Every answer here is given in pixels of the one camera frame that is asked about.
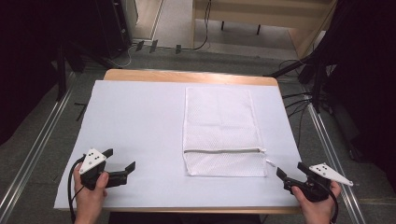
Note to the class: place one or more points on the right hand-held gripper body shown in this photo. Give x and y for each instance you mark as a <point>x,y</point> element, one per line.
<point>314,189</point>

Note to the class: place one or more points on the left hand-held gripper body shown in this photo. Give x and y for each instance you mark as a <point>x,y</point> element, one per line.
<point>91,161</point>

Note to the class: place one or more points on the white mesh laundry bag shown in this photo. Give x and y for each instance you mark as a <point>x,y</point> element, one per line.
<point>221,124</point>

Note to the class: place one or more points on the person's right hand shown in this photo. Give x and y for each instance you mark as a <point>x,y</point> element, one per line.
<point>317,210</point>

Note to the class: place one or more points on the person's left hand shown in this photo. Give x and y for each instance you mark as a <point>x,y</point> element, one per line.
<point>88,200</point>

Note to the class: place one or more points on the white table cover sheet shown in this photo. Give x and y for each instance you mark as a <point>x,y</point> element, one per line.
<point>137,124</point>

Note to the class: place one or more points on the dark curtain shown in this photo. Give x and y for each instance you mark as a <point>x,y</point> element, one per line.
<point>25,62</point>
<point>367,77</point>

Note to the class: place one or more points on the black cabinet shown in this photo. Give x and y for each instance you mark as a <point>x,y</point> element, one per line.
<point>113,28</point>

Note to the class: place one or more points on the light wooden bench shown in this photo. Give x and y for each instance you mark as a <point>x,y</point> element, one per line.
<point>264,12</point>

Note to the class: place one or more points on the metal floor rail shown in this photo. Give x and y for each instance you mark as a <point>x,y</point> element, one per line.
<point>330,149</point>
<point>37,146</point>

